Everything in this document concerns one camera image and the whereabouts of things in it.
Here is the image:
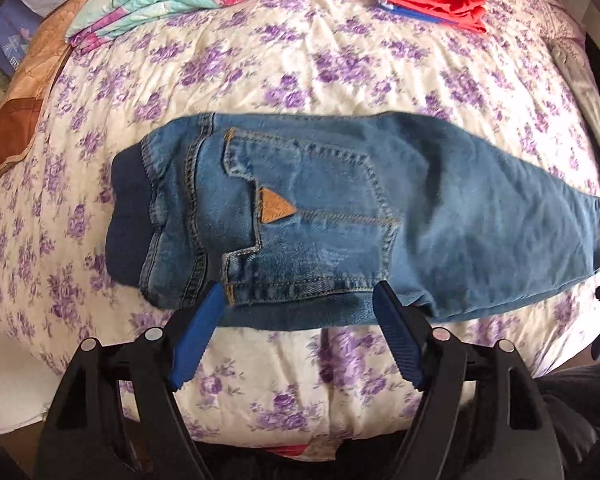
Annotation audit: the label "brown quilted cloth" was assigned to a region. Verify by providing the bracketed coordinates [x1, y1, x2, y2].
[0, 0, 101, 184]

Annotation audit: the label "black cloth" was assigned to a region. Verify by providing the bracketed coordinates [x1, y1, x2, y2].
[530, 364, 600, 480]

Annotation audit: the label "purple floral bed cover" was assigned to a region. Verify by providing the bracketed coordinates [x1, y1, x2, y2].
[0, 0, 600, 452]

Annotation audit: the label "blue denim pants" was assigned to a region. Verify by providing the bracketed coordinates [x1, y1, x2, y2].
[105, 111, 600, 332]

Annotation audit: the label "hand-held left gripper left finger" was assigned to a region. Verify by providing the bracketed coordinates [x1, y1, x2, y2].
[33, 281, 225, 480]

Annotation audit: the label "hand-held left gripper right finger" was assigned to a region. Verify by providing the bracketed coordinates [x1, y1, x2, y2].
[372, 283, 566, 480]

